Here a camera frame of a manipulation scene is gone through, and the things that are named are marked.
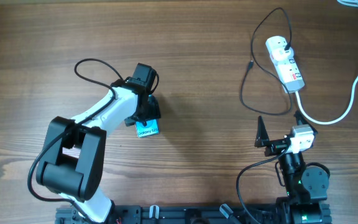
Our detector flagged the white USB charger plug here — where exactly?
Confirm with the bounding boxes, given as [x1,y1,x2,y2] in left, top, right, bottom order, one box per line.
[270,47,294,63]

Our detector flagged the black USB charging cable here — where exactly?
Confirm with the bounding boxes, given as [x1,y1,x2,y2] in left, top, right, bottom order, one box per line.
[239,7,293,116]

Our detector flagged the Galaxy smartphone teal screen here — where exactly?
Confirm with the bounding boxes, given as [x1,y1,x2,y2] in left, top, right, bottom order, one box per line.
[135,119,160,138]

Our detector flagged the white power strip cord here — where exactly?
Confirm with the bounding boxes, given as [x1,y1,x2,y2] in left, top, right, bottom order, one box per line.
[294,2,358,126]

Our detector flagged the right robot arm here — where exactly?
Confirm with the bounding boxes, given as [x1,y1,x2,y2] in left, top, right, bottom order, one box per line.
[255,111,332,224]

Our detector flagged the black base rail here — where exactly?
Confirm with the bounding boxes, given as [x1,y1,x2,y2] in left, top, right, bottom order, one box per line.
[54,203,334,224]

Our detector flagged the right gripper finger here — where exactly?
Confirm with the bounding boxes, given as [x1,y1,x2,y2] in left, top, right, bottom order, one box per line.
[254,116,270,147]
[294,110,318,134]

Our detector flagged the white power strip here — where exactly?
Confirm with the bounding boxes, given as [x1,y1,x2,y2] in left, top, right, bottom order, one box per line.
[265,36,305,93]

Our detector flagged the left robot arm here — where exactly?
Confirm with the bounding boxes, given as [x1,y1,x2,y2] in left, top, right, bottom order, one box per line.
[27,63,161,223]

